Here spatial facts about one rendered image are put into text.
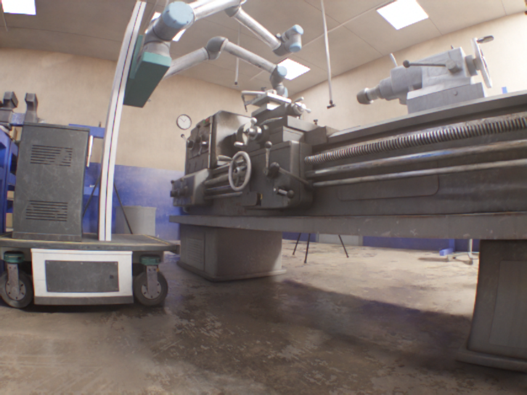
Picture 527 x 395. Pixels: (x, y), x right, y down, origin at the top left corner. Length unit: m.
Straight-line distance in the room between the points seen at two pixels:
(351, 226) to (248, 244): 1.28
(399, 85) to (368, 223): 0.69
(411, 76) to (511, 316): 1.02
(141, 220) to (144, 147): 1.91
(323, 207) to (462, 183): 0.64
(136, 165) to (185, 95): 1.81
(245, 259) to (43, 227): 1.42
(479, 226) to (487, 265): 0.18
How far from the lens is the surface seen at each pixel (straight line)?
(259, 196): 1.38
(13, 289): 1.44
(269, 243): 2.26
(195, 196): 2.15
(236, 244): 2.09
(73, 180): 1.36
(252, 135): 1.36
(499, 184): 0.97
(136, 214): 3.96
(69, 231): 1.35
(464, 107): 1.03
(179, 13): 1.52
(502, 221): 0.79
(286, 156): 1.25
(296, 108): 1.43
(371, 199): 1.14
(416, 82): 1.33
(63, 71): 5.90
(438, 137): 0.95
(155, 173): 5.46
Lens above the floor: 0.45
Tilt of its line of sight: 4 degrees up
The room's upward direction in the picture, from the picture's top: 1 degrees clockwise
